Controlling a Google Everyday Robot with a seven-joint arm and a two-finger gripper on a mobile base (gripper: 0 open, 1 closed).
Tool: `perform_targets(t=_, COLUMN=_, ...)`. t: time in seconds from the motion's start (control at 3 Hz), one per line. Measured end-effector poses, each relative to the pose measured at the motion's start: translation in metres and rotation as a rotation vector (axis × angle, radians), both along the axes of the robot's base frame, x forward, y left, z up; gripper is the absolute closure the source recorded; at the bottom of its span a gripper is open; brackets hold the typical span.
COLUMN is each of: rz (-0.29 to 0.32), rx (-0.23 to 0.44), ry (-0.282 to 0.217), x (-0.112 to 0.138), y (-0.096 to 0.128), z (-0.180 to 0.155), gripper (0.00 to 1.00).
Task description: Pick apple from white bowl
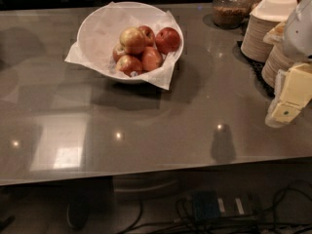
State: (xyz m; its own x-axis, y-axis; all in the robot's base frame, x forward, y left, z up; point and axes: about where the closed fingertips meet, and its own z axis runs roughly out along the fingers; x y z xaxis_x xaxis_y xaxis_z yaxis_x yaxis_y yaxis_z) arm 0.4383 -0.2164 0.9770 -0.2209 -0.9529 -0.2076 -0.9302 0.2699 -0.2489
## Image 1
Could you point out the top yellow-red apple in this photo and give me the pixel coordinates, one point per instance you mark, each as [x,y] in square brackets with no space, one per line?
[132,40]

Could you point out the left small red apple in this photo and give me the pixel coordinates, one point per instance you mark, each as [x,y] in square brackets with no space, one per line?
[118,52]

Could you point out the front stack paper plates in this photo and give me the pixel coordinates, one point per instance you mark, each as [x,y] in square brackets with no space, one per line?
[275,62]

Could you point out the front red-yellow apple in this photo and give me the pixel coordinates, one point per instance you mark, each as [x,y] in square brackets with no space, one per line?
[129,65]

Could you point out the white paper liner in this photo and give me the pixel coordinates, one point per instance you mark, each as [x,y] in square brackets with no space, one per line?
[159,78]

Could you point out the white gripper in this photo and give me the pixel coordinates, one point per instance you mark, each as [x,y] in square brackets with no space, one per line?
[299,33]

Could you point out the back red apple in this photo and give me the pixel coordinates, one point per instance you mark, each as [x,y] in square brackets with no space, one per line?
[148,34]

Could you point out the white bowl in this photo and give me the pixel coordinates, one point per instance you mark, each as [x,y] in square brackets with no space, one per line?
[97,36]

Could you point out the tall stack paper plates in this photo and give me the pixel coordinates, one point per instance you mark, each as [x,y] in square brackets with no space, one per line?
[253,46]

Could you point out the black power strip box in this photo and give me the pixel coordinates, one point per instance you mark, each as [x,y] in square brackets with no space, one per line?
[207,205]

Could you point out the centre red apple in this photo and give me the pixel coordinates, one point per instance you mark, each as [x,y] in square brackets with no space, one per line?
[151,59]

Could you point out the white foam container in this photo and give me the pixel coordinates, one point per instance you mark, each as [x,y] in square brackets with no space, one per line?
[274,10]

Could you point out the right dark red apple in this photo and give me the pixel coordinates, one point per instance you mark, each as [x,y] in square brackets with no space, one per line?
[167,40]

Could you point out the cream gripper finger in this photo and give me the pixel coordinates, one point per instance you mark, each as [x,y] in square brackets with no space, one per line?
[285,106]

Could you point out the glass jar with grains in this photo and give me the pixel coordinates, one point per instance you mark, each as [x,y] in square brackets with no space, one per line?
[230,13]

